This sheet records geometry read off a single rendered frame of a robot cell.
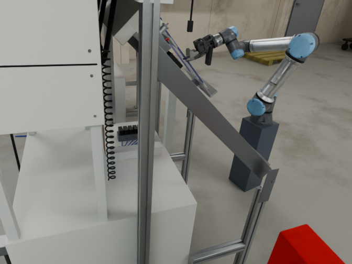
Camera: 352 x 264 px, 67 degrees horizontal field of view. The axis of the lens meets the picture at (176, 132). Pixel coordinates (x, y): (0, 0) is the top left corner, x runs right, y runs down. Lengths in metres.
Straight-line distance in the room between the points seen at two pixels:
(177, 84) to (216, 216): 1.29
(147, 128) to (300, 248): 0.51
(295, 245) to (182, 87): 0.52
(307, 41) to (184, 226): 1.07
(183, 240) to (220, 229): 0.66
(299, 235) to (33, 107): 0.76
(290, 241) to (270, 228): 1.13
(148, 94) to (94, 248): 0.62
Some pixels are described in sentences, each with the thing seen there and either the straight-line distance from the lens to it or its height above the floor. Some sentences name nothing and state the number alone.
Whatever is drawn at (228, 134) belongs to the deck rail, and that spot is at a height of 0.92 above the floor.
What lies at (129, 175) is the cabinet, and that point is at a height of 0.62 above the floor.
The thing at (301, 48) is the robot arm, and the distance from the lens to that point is 1.55.
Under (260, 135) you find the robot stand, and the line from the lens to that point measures 1.86.
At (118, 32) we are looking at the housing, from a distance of 0.87.
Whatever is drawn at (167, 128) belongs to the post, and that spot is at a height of 0.42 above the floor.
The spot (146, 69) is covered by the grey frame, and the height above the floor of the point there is 1.16.
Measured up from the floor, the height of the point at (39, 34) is 1.23.
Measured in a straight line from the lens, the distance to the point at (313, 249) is 0.84.
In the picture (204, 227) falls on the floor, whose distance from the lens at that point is 1.82.
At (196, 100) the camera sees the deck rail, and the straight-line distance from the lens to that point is 0.80.
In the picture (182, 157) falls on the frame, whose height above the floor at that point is 0.30.
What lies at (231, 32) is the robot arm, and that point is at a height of 1.11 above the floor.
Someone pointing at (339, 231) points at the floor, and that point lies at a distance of 2.17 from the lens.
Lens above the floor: 1.36
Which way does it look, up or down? 30 degrees down
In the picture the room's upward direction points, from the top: 5 degrees clockwise
